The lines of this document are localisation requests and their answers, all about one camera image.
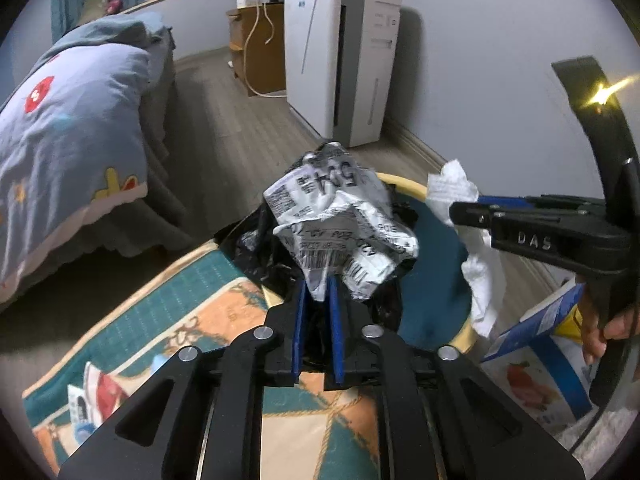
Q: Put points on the white air purifier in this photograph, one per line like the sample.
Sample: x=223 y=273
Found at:
x=310 y=70

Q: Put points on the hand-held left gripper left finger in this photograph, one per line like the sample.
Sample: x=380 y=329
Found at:
x=300 y=327

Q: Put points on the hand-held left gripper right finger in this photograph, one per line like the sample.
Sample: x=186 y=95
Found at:
x=334 y=332

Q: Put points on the black plastic bag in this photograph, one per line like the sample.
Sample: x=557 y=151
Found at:
x=245 y=250

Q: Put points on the bed with blue quilt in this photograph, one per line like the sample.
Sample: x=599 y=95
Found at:
x=65 y=135

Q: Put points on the bed with grey skirt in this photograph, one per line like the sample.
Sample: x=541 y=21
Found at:
x=165 y=160

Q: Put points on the teal and cream printed mat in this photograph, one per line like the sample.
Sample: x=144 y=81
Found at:
x=200 y=290

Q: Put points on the red and white wrapper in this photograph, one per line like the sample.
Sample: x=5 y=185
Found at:
x=107 y=390

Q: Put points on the grey mailing bag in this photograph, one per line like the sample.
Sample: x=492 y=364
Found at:
x=340 y=220

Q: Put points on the blue foil packet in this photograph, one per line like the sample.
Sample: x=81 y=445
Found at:
x=159 y=364

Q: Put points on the brown wooden cabinet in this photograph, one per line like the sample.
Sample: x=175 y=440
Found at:
x=265 y=60

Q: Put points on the teal bin with yellow rim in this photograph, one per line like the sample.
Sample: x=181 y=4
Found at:
x=430 y=285

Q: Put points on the blue and white carton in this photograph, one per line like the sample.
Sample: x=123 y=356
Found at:
x=530 y=320

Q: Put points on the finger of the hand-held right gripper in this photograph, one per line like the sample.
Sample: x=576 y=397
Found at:
x=550 y=240
x=550 y=205

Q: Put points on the white power strip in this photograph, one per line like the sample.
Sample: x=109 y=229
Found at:
x=248 y=0

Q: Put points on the silver printed packet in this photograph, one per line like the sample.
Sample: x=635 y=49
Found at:
x=80 y=407

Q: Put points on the green and pink plush toy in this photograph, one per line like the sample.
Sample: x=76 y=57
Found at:
x=100 y=2

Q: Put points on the wooden bed frame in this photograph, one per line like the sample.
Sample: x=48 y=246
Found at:
x=155 y=0

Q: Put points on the white tissue paper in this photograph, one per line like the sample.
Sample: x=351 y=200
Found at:
x=480 y=280

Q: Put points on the yellow package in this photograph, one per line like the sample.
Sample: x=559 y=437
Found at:
x=570 y=322

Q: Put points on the person's right hand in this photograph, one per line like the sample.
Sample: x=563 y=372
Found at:
x=592 y=335

